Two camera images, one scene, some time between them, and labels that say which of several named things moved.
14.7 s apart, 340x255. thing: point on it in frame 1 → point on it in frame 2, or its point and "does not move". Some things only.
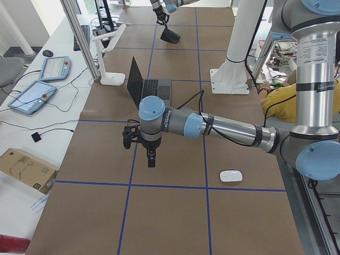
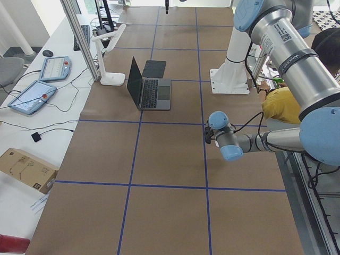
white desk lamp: (110, 78) does not move
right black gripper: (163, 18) → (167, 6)
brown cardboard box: (19, 165) does not move
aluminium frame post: (79, 38) does not move
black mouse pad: (170, 36) → (154, 68)
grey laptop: (139, 87) does not move
